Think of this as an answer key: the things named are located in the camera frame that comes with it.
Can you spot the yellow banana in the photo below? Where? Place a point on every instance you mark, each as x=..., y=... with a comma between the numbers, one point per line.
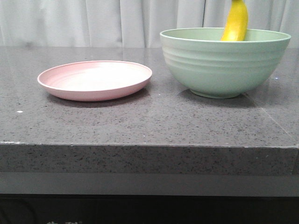
x=237, y=21

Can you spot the pink plate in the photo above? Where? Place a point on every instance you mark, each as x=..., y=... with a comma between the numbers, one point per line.
x=95, y=80

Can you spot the green ribbed bowl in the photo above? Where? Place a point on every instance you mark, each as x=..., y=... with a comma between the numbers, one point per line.
x=209, y=67

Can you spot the white curtain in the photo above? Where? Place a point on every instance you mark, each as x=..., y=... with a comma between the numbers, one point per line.
x=103, y=23

